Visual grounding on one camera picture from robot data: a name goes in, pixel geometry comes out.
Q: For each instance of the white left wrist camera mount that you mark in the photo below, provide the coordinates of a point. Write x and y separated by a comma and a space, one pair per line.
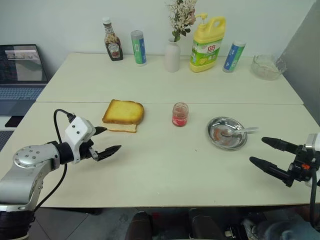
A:
77, 130

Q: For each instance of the yellow dish soap pump bottle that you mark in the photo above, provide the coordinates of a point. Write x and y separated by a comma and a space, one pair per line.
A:
206, 47

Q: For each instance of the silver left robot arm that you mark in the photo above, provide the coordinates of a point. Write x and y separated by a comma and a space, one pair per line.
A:
27, 160

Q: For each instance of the ketchup bottle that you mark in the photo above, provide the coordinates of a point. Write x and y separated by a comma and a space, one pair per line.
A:
113, 47

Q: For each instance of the metal spoon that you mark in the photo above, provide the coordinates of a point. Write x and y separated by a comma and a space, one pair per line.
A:
227, 132

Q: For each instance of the grey open laptop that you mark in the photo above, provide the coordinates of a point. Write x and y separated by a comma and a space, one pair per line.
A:
20, 75

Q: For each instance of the dark brown rounded shape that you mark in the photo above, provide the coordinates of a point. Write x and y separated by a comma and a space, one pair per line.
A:
140, 227

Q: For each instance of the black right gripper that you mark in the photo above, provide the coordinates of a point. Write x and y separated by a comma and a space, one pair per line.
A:
301, 168

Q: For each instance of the white ceramic vase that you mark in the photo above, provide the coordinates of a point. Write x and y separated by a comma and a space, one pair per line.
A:
172, 57

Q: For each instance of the clear glass bowl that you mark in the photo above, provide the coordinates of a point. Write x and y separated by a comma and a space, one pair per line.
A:
267, 70

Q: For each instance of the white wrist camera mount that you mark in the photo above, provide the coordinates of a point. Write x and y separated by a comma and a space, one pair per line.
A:
313, 142
77, 130

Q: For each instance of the golden toasted bread slice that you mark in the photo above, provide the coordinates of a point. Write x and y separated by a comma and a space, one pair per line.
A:
123, 111

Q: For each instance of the black rounded shape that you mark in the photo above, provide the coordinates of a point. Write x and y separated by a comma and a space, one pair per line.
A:
205, 225

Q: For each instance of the dried flower bouquet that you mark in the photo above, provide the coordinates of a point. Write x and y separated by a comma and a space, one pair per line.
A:
180, 15

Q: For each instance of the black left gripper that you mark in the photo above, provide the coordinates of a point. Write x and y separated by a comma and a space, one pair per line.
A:
88, 151

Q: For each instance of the red-labelled glass jam jar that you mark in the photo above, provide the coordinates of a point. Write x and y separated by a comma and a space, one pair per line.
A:
180, 117

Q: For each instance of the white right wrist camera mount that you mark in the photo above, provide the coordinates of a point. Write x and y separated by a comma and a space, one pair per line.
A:
313, 142

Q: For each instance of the round metal plate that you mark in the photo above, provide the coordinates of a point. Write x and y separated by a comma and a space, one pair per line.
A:
220, 142

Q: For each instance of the blue-green cylindrical canister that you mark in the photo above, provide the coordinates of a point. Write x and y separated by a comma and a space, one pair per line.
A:
233, 57
138, 50

